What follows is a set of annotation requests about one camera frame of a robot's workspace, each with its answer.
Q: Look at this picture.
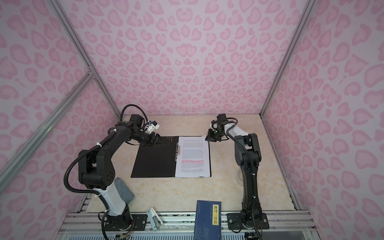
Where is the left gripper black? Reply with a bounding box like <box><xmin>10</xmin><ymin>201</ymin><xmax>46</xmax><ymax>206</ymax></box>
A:
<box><xmin>132</xmin><ymin>131</ymin><xmax>166</xmax><ymax>147</ymax></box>

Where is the grey black file folder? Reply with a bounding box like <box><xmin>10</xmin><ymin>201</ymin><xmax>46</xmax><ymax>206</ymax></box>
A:
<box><xmin>131</xmin><ymin>135</ymin><xmax>212</xmax><ymax>179</ymax></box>

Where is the white paper sheet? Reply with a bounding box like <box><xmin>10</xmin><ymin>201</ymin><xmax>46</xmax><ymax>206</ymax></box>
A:
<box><xmin>175</xmin><ymin>135</ymin><xmax>211</xmax><ymax>178</ymax></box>

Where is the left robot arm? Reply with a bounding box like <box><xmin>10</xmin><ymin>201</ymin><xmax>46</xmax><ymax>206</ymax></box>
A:
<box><xmin>78</xmin><ymin>115</ymin><xmax>162</xmax><ymax>229</ymax></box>

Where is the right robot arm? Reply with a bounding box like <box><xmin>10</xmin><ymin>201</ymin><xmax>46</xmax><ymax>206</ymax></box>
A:
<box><xmin>206</xmin><ymin>114</ymin><xmax>262</xmax><ymax>230</ymax></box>

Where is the metal folder clip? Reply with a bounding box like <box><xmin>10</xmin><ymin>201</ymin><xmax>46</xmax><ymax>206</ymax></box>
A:
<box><xmin>176</xmin><ymin>143</ymin><xmax>180</xmax><ymax>156</ymax></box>

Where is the clear tape roll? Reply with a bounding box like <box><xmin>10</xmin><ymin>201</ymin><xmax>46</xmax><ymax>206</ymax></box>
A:
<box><xmin>236</xmin><ymin>170</ymin><xmax>243</xmax><ymax>187</ymax></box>

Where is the grey sponge block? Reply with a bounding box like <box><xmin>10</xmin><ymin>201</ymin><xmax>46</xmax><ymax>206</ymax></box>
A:
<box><xmin>114</xmin><ymin>178</ymin><xmax>135</xmax><ymax>205</ymax></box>

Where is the blue book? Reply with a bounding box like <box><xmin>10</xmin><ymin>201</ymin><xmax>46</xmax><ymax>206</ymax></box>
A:
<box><xmin>193</xmin><ymin>200</ymin><xmax>222</xmax><ymax>240</ymax></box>

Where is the aluminium diagonal beam left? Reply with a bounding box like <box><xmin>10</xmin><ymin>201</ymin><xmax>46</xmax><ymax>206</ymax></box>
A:
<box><xmin>1</xmin><ymin>71</ymin><xmax>94</xmax><ymax>193</ymax></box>

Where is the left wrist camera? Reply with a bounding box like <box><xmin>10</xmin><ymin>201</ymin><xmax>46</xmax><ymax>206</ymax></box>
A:
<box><xmin>146</xmin><ymin>121</ymin><xmax>160</xmax><ymax>134</ymax></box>

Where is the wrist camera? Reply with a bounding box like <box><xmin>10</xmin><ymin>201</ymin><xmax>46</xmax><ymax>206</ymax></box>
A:
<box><xmin>217</xmin><ymin>114</ymin><xmax>228</xmax><ymax>125</ymax></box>
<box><xmin>146</xmin><ymin>121</ymin><xmax>160</xmax><ymax>134</ymax></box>

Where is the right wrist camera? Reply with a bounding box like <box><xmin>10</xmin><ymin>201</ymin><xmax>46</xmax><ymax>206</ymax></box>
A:
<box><xmin>217</xmin><ymin>114</ymin><xmax>228</xmax><ymax>125</ymax></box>

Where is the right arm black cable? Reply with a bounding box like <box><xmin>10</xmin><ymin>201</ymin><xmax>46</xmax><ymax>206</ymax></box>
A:
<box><xmin>224</xmin><ymin>117</ymin><xmax>263</xmax><ymax>240</ymax></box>

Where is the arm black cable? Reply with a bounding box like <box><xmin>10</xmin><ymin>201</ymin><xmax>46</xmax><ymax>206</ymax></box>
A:
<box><xmin>224</xmin><ymin>117</ymin><xmax>263</xmax><ymax>240</ymax></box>
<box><xmin>63</xmin><ymin>104</ymin><xmax>150</xmax><ymax>240</ymax></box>

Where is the white bracket on rail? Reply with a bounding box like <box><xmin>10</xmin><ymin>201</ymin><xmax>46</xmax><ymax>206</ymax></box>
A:
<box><xmin>147</xmin><ymin>207</ymin><xmax>164</xmax><ymax>232</ymax></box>

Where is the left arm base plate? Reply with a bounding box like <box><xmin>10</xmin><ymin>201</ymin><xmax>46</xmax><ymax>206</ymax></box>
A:
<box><xmin>105</xmin><ymin>214</ymin><xmax>148</xmax><ymax>232</ymax></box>

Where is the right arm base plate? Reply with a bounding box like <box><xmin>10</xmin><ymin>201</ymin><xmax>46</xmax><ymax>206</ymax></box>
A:
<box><xmin>226</xmin><ymin>213</ymin><xmax>270</xmax><ymax>231</ymax></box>

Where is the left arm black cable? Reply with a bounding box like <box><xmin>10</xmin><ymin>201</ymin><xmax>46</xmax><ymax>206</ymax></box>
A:
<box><xmin>63</xmin><ymin>104</ymin><xmax>150</xmax><ymax>240</ymax></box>

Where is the aluminium rail frame front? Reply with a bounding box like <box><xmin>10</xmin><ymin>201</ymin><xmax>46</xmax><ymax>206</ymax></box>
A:
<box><xmin>56</xmin><ymin>211</ymin><xmax>320</xmax><ymax>240</ymax></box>

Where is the aluminium corner post right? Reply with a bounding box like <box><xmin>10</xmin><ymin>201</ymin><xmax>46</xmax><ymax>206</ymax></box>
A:
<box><xmin>260</xmin><ymin>0</ymin><xmax>319</xmax><ymax>119</ymax></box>

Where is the aluminium corner post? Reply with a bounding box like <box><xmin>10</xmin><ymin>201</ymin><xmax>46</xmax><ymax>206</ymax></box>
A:
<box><xmin>260</xmin><ymin>0</ymin><xmax>319</xmax><ymax>119</ymax></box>
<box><xmin>48</xmin><ymin>0</ymin><xmax>121</xmax><ymax>118</ymax></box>

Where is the aluminium corner post left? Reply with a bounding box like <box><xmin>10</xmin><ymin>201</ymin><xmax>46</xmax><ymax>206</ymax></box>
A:
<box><xmin>48</xmin><ymin>0</ymin><xmax>121</xmax><ymax>118</ymax></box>

